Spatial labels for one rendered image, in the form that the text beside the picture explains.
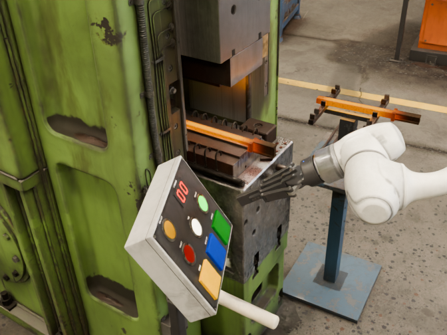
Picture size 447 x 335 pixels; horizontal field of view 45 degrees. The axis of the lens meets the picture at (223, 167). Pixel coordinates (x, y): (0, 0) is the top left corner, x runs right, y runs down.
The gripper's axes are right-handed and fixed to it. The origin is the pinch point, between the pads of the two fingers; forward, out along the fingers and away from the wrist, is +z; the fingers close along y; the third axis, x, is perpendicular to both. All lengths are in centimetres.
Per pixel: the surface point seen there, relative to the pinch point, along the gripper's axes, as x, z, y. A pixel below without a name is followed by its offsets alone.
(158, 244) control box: 13.7, 13.3, -26.4
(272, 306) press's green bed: -92, 47, 53
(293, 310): -104, 44, 60
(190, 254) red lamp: 3.4, 12.8, -19.8
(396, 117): -38, -35, 74
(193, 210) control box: 6.0, 13.2, -5.5
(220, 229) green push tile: -5.2, 12.5, -1.8
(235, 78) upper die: 18.3, -1.3, 38.1
